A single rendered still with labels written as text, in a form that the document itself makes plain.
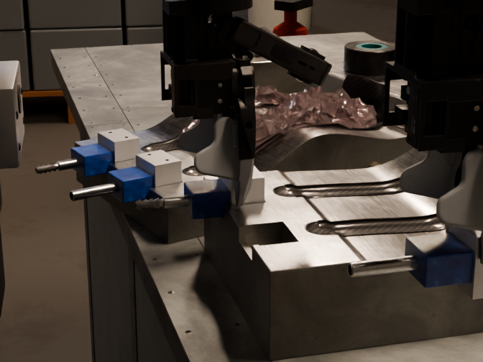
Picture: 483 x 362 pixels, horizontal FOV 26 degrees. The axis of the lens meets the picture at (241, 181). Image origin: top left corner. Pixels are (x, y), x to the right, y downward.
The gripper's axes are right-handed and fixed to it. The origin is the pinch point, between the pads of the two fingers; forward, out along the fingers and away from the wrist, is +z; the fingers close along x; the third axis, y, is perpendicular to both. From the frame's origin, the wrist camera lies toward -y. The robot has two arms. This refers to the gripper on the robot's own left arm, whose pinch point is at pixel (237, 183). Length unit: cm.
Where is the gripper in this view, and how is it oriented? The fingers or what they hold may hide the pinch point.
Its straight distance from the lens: 109.4
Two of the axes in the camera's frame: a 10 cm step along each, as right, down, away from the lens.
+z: 0.0, 9.4, 3.4
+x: 2.6, 3.3, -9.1
